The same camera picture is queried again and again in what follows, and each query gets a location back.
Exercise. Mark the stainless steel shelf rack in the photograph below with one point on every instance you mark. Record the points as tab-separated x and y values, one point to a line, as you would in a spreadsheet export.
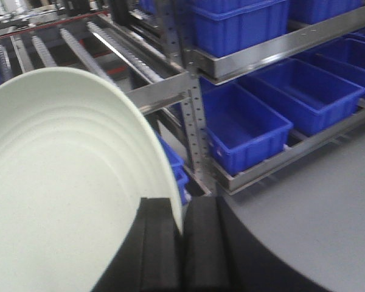
297	145

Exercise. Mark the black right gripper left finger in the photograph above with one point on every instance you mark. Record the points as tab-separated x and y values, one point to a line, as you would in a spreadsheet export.
149	258

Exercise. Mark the roller conveyor rack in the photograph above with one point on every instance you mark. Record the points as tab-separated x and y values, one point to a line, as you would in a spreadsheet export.
95	44

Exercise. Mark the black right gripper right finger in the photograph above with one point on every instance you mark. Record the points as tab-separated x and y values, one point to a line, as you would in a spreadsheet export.
226	252

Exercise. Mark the green plate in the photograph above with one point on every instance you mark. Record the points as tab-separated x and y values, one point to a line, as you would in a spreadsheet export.
76	158

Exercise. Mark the blue bin front right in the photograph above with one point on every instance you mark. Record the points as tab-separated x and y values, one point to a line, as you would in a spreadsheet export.
310	97

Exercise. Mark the blue bin rear left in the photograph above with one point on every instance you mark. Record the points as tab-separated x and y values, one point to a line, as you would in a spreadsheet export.
344	57

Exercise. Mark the blue bin top shelf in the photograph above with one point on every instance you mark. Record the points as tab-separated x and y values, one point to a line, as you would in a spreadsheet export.
224	27

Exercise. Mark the blue bin front left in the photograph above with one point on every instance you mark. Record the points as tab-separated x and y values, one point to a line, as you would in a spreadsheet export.
242	130

